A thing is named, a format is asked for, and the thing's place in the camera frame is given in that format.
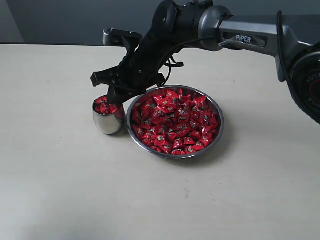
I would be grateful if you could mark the red candy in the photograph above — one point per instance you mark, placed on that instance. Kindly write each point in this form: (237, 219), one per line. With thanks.
(106, 109)
(178, 151)
(172, 94)
(200, 103)

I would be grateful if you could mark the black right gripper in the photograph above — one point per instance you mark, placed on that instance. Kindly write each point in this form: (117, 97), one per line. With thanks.
(139, 69)

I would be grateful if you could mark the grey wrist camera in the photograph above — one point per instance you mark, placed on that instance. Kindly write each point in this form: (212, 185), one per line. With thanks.
(112, 37)

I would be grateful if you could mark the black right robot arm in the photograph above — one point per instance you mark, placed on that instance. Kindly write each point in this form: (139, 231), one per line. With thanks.
(293, 40)

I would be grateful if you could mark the red wrapped candy top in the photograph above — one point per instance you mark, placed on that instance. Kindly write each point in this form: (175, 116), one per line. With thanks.
(172, 94)

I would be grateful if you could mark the red wrapped candy front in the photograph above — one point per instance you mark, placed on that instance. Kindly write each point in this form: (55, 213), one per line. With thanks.
(178, 151)

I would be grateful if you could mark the stainless steel cup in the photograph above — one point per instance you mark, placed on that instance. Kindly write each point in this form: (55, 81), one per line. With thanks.
(109, 124)

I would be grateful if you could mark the metal bowl of red candies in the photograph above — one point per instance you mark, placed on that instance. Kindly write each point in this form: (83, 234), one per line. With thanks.
(175, 122)

